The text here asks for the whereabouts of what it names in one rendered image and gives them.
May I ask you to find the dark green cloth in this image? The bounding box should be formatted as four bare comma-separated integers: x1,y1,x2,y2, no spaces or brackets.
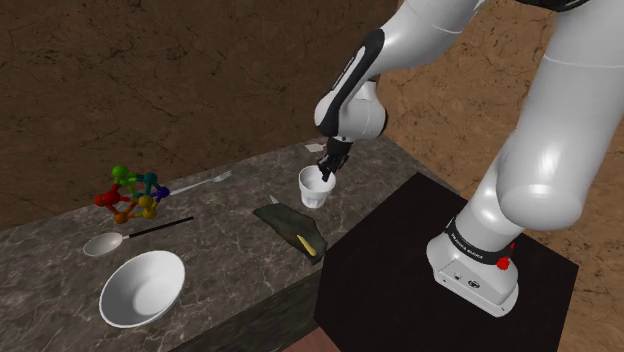
252,202,328,266

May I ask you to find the colourful ball and stick toy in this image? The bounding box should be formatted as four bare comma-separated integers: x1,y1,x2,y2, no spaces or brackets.
93,165,170,225

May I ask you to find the black robot stand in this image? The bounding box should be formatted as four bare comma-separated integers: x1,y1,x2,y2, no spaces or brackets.
313,171,580,352

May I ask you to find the white bowl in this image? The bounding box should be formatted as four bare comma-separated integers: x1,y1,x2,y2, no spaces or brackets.
98,250,187,329

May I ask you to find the silver fork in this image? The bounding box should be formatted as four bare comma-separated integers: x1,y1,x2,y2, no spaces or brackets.
168,169,233,197

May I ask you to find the spoon with black handle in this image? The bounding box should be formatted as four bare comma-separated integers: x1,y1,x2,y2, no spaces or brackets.
82,216,195,258

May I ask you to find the yellow stick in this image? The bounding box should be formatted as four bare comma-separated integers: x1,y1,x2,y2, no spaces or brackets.
296,234,318,257

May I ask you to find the white cup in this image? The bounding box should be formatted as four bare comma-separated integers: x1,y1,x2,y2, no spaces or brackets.
298,165,338,210

